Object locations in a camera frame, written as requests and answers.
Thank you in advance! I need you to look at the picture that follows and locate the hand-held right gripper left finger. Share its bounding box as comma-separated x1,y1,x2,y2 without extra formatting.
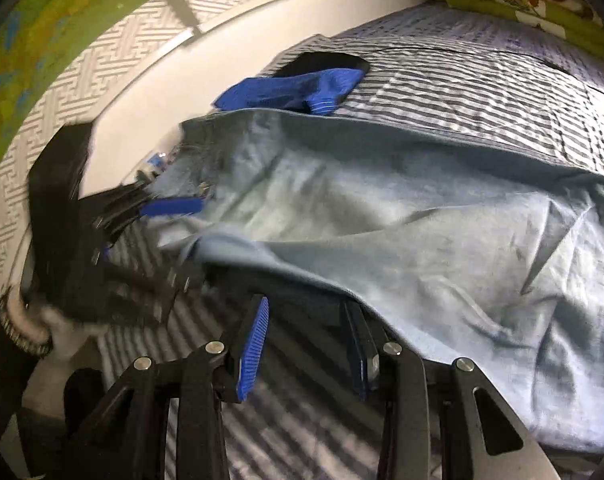
64,295,271,480

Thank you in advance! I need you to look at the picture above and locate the blue garment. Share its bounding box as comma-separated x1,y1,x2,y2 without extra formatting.
212,67,367,118

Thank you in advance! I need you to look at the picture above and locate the blue white striped quilt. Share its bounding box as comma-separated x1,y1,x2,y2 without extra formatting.
97,0,604,480

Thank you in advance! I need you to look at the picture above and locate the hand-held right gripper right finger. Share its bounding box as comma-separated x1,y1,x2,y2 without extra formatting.
343,304,557,480

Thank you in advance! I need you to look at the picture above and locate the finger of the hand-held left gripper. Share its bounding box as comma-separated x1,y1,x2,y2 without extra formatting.
94,185,205,241
89,250,207,321

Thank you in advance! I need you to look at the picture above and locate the green yellow wall map poster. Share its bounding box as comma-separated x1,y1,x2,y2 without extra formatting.
0,0,167,191

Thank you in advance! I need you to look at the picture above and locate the black folded cloth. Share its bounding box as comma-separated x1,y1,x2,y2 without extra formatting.
269,50,371,81

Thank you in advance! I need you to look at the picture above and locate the blue denim shirt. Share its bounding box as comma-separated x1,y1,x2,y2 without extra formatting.
152,107,604,456

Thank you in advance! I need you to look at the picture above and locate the person's left forearm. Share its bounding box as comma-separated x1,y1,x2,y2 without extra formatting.
0,305,55,480

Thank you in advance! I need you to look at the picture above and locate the person's left hand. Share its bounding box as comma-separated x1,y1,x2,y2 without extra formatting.
9,287,108,356

